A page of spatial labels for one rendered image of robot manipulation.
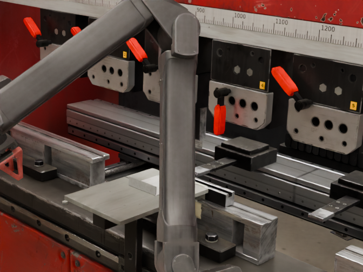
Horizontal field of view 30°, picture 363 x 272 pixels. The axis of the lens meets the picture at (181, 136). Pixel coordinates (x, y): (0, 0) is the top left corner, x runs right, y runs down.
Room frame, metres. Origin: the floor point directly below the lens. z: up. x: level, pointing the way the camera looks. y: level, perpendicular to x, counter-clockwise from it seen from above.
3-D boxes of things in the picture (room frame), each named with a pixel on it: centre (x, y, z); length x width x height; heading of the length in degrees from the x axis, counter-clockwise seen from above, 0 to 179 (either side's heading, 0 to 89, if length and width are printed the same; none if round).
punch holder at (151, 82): (1.50, 0.01, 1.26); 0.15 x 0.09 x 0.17; 47
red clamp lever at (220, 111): (1.33, -0.08, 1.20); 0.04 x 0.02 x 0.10; 137
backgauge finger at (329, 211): (1.37, -0.37, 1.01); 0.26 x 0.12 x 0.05; 137
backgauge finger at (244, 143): (1.60, -0.12, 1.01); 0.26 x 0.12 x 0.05; 137
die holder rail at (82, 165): (1.86, 0.39, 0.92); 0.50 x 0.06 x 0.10; 47
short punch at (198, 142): (1.49, -0.01, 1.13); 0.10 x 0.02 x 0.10; 47
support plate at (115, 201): (1.38, 0.09, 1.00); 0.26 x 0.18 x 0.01; 137
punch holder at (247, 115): (1.37, -0.14, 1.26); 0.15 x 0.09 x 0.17; 47
